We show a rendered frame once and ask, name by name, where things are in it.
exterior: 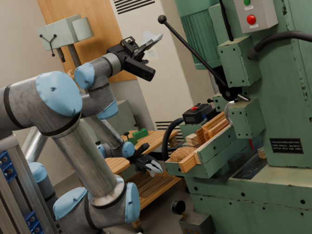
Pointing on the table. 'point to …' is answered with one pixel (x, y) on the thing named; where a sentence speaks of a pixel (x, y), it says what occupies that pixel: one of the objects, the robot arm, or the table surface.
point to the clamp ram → (211, 114)
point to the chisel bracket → (219, 102)
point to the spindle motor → (199, 30)
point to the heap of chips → (181, 153)
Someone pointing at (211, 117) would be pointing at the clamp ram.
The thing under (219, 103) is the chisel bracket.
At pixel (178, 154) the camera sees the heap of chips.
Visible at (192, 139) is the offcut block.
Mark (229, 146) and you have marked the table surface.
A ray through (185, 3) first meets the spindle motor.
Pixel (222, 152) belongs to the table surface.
